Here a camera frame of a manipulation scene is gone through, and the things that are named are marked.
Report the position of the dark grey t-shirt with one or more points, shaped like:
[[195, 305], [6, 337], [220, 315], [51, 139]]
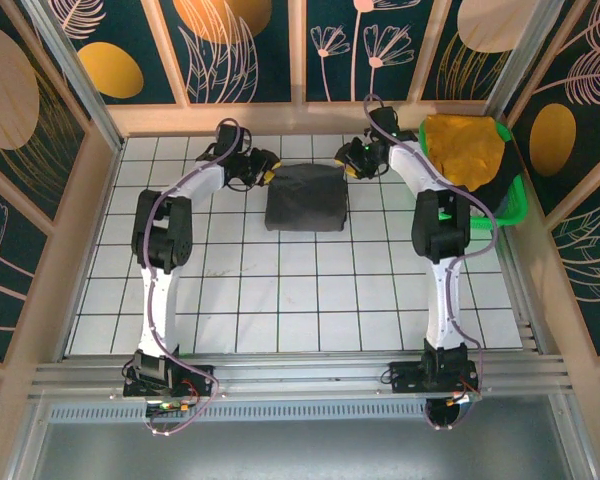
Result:
[[307, 197]]

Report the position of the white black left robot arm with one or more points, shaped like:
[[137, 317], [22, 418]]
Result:
[[162, 280]]

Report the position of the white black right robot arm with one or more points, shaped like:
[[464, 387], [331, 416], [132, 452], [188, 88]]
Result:
[[442, 240]]

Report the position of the yellow t-shirt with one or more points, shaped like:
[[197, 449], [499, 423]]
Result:
[[462, 150]]

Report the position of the black t-shirt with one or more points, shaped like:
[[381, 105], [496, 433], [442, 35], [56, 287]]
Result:
[[505, 172]]

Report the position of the green plastic basket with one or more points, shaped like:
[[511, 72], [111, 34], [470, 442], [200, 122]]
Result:
[[512, 202]]

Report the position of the small circuit board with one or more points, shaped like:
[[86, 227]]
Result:
[[464, 397], [172, 405]]

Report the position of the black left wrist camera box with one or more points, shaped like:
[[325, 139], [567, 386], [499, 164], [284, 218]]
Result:
[[262, 157]]

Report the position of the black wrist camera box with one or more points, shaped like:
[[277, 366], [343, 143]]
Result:
[[362, 152], [262, 157]]

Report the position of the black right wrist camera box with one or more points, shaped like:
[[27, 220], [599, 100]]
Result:
[[362, 152]]

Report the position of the aluminium frame post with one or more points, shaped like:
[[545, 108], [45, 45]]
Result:
[[75, 70], [527, 55]]

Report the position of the long aluminium mounting rail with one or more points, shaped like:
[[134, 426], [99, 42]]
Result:
[[300, 372]]

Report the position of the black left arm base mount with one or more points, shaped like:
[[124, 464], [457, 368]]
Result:
[[190, 377]]

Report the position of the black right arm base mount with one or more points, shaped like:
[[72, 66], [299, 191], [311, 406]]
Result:
[[415, 377]]

